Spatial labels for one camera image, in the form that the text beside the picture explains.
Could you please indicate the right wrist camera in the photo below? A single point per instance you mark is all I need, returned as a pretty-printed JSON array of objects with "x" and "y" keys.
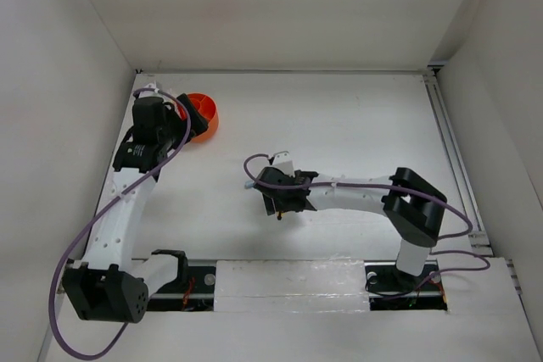
[{"x": 283, "y": 162}]

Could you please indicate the aluminium rail frame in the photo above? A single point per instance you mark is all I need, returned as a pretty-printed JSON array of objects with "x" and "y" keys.
[{"x": 478, "y": 238}]

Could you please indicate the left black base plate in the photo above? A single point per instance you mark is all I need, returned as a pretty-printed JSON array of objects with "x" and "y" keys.
[{"x": 196, "y": 294}]

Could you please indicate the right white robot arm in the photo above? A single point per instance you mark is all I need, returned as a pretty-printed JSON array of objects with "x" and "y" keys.
[{"x": 412, "y": 205}]

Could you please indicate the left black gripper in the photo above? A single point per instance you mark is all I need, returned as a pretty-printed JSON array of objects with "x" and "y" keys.
[{"x": 198, "y": 124}]

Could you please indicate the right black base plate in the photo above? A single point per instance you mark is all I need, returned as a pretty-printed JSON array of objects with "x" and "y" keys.
[{"x": 392, "y": 290}]

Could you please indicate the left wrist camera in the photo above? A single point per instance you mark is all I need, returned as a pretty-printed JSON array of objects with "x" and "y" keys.
[{"x": 153, "y": 89}]

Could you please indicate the orange round divided container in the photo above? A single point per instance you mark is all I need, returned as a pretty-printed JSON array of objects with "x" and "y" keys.
[{"x": 204, "y": 115}]

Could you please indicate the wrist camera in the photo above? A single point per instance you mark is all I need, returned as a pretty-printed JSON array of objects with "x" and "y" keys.
[
  {"x": 153, "y": 89},
  {"x": 283, "y": 162}
]

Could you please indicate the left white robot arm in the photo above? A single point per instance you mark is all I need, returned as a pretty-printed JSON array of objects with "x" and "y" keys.
[{"x": 107, "y": 286}]

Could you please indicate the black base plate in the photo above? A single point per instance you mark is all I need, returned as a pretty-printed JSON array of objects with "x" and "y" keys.
[
  {"x": 392, "y": 290},
  {"x": 196, "y": 294}
]

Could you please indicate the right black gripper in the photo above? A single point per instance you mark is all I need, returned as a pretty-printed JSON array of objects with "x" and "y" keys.
[{"x": 271, "y": 207}]

